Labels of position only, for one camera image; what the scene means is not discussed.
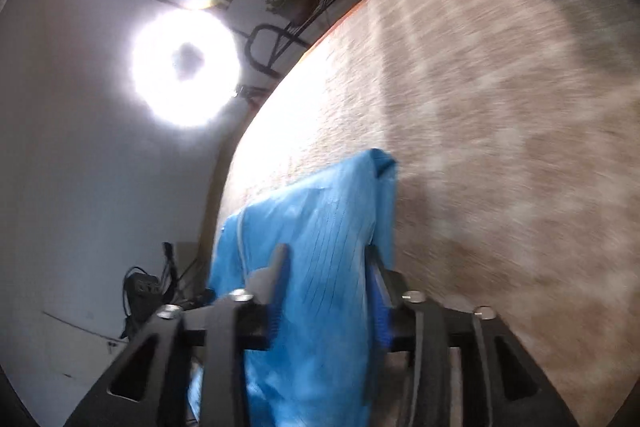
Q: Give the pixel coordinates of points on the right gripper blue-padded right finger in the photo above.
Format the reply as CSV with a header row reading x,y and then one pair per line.
x,y
390,318

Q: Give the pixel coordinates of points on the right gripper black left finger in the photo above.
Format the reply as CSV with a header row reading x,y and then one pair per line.
x,y
268,286

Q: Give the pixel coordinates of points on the blue striped work garment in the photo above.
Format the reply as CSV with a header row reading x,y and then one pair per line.
x,y
318,370

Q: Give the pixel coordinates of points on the beige checked bed cover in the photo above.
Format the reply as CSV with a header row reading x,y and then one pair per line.
x,y
515,127

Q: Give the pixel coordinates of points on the black power adapter with cables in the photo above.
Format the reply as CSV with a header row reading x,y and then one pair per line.
x,y
144,293

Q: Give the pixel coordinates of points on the bright ring light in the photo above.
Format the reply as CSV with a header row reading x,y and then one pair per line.
x,y
184,66

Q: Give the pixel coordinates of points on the black metal chair frame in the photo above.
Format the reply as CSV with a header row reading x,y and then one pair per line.
x,y
284,39

